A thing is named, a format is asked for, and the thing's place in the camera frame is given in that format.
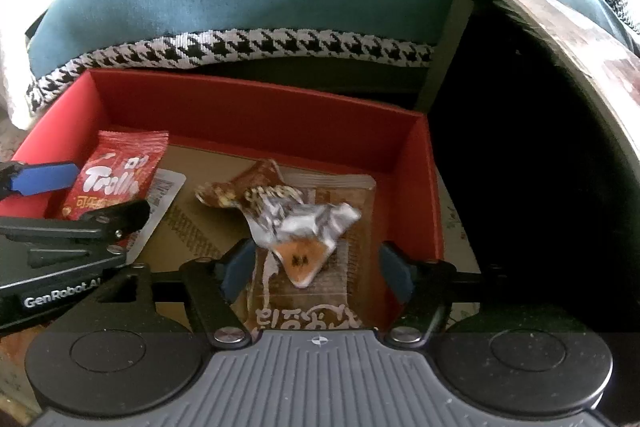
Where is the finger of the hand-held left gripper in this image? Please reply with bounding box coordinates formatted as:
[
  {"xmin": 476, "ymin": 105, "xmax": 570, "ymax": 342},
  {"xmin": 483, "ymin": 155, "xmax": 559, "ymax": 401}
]
[
  {"xmin": 0, "ymin": 161, "xmax": 82, "ymax": 200},
  {"xmin": 0, "ymin": 199, "xmax": 152, "ymax": 269}
]

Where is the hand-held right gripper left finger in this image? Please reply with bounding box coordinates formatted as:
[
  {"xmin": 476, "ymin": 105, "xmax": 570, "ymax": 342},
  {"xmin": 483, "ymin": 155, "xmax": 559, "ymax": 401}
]
[{"xmin": 65, "ymin": 238, "xmax": 257, "ymax": 349}]

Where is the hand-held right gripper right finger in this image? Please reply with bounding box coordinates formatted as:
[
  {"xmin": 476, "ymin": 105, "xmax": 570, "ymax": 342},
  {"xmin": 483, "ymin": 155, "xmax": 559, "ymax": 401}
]
[{"xmin": 378, "ymin": 242, "xmax": 483, "ymax": 348}]

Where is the orange-brown snack packet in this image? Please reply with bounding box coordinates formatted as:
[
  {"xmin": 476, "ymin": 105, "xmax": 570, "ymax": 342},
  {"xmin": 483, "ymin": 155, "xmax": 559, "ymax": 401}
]
[{"xmin": 235, "ymin": 172, "xmax": 378, "ymax": 335}]

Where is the red snack packet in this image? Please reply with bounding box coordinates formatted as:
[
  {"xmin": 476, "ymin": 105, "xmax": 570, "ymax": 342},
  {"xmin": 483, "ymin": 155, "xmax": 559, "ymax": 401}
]
[{"xmin": 60, "ymin": 130, "xmax": 170, "ymax": 222}]

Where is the clear white printed snack packet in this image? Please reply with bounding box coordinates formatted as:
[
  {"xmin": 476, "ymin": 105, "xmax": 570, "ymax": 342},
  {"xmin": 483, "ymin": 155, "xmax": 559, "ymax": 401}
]
[{"xmin": 125, "ymin": 170, "xmax": 186, "ymax": 253}]

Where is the orange silver snack packet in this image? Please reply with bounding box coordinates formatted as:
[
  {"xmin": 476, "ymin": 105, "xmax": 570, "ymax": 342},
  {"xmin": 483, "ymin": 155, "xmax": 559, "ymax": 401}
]
[{"xmin": 194, "ymin": 158, "xmax": 362, "ymax": 290}]

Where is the red cardboard box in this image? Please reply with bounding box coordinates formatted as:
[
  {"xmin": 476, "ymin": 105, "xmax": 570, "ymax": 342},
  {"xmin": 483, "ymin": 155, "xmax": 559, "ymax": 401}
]
[{"xmin": 0, "ymin": 68, "xmax": 446, "ymax": 338}]

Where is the white towel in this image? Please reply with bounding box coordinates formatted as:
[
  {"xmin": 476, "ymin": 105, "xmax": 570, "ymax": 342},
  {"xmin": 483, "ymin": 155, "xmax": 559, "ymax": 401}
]
[{"xmin": 0, "ymin": 7, "xmax": 51, "ymax": 132}]

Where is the dark coffee table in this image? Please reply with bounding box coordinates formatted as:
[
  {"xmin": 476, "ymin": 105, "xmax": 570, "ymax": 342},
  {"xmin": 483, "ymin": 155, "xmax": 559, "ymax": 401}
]
[{"xmin": 415, "ymin": 0, "xmax": 640, "ymax": 338}]

